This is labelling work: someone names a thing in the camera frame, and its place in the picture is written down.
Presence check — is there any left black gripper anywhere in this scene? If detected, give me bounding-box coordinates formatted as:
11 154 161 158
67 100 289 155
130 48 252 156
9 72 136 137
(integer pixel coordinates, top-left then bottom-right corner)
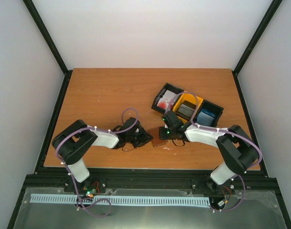
127 128 152 149

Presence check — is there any brown leather card holder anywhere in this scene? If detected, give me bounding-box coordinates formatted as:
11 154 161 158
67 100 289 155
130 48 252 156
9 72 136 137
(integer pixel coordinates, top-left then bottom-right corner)
148 127 168 147

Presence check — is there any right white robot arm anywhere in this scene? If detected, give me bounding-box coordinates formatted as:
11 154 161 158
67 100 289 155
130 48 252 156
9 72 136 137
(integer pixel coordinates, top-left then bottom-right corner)
159 111 262 186

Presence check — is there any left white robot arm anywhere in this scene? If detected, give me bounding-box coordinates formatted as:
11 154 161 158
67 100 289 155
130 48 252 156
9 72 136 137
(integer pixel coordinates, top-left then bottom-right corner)
52 117 153 192

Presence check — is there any dark grey card stack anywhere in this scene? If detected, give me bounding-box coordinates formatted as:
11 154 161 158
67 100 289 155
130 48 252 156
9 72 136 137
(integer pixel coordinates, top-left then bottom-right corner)
175 100 196 121

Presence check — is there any red white card stack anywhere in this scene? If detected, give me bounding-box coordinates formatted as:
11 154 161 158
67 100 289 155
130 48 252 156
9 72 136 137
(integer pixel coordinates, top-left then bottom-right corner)
157 90 178 111

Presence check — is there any blue card stack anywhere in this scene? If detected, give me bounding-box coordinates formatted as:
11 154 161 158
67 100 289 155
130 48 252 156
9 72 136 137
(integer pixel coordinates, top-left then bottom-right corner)
196 108 218 127

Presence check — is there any black bin left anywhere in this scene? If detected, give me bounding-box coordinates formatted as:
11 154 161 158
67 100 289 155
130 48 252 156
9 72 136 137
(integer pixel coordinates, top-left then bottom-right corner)
151 83 184 114

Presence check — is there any black bin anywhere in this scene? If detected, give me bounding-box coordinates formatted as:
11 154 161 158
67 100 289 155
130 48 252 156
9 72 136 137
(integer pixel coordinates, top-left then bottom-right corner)
193 100 224 127
151 83 184 114

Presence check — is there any yellow bin middle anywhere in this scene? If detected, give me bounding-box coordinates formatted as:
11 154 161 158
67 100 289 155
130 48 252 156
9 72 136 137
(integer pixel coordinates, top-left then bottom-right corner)
170 91 205 123

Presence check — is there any black bin right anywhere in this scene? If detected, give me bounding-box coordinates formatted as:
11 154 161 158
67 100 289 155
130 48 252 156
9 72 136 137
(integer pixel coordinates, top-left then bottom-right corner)
193 100 224 127

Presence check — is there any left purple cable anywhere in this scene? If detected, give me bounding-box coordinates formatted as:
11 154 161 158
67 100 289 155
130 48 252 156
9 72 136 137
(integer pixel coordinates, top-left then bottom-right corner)
55 107 140 218

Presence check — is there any purple cable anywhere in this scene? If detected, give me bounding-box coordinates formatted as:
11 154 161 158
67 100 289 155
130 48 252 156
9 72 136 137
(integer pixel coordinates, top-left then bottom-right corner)
165 92 264 213
55 107 140 218

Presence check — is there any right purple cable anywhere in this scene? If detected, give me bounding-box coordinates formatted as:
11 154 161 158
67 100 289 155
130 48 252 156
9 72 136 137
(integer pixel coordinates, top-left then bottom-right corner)
165 92 264 213

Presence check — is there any light blue cable duct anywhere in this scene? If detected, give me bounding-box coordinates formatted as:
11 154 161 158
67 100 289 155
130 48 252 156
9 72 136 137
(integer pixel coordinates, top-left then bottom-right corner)
30 194 210 208

